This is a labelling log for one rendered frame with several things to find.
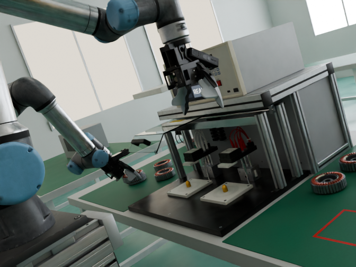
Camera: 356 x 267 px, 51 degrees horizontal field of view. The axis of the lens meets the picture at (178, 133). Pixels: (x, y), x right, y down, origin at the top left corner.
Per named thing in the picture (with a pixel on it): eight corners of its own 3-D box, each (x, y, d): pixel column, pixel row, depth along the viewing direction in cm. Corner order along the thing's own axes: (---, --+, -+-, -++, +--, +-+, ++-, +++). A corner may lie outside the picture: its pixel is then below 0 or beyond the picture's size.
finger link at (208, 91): (211, 113, 94) (187, 88, 96) (225, 106, 98) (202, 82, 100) (216, 105, 91) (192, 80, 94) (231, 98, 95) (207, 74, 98)
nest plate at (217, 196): (225, 205, 134) (224, 202, 134) (200, 201, 146) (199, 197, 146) (253, 187, 142) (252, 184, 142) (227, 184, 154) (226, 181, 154)
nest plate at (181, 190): (186, 198, 154) (186, 195, 154) (167, 194, 166) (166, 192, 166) (212, 183, 162) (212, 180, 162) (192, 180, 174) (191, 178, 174)
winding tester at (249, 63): (243, 95, 136) (227, 41, 133) (176, 107, 172) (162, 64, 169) (305, 68, 157) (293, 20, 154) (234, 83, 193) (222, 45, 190)
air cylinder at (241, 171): (254, 181, 147) (250, 168, 147) (240, 180, 154) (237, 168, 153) (262, 176, 150) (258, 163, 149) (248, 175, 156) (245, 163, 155)
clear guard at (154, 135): (156, 152, 143) (151, 138, 142) (128, 152, 163) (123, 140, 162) (216, 124, 161) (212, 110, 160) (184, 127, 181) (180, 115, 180)
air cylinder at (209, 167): (214, 178, 167) (211, 167, 167) (204, 177, 174) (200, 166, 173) (222, 173, 170) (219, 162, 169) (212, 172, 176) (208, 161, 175)
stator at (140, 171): (132, 184, 184) (130, 177, 184) (119, 184, 192) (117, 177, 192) (149, 175, 192) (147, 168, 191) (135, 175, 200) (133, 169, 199)
